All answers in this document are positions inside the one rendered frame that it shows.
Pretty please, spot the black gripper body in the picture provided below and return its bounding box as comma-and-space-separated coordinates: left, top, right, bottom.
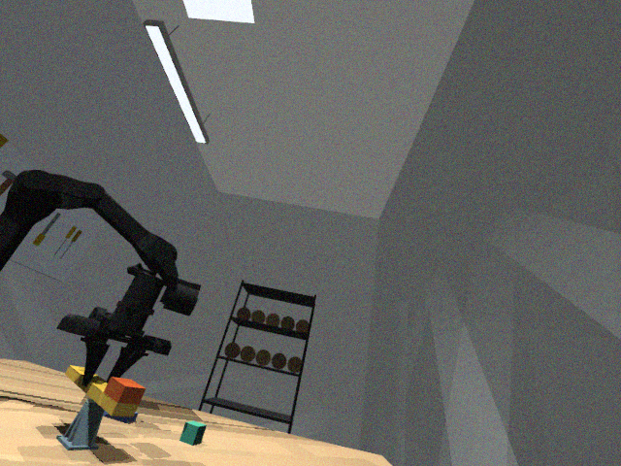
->
56, 296, 172, 355

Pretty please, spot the green cube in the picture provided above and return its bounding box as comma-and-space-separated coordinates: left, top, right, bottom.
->
180, 420, 207, 446

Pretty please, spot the yellow long bar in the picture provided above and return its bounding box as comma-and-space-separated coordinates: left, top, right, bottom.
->
65, 365, 146, 417

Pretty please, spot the dark blue rectangular bar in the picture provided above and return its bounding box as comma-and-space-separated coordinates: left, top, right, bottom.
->
104, 411, 138, 423

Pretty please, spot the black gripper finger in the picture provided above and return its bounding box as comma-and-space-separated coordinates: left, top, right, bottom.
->
81, 337, 110, 386
107, 348, 148, 382

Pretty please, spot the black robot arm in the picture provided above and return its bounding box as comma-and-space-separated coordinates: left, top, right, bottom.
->
0, 170, 201, 316

